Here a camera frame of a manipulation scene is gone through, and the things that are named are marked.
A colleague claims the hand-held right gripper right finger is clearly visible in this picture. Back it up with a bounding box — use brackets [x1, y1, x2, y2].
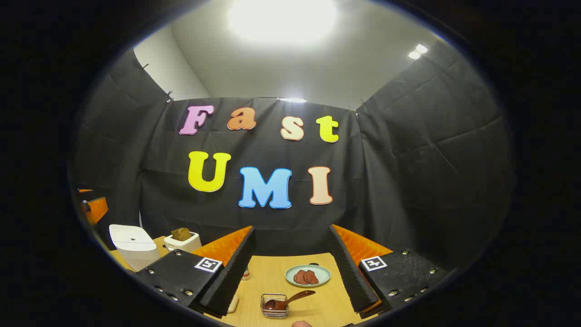
[329, 224, 450, 318]

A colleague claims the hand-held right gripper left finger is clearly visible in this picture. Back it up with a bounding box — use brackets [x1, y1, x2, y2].
[135, 226, 255, 318]

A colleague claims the white rice cooker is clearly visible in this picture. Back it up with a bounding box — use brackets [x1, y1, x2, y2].
[109, 224, 162, 272]

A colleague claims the metal wire chopstick holder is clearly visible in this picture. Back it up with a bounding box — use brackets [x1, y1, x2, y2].
[261, 293, 289, 318]

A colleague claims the brown wooden spoon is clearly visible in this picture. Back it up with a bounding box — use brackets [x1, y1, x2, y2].
[263, 290, 316, 312]

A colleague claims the pale green plate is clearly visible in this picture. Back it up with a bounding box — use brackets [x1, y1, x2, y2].
[285, 265, 331, 287]

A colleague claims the white toaster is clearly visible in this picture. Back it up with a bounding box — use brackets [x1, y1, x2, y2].
[163, 232, 202, 253]

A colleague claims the black backdrop cloth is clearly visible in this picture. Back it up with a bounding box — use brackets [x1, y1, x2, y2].
[68, 39, 516, 273]

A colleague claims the large ceiling light panel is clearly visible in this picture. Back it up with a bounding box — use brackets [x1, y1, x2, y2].
[227, 0, 336, 44]

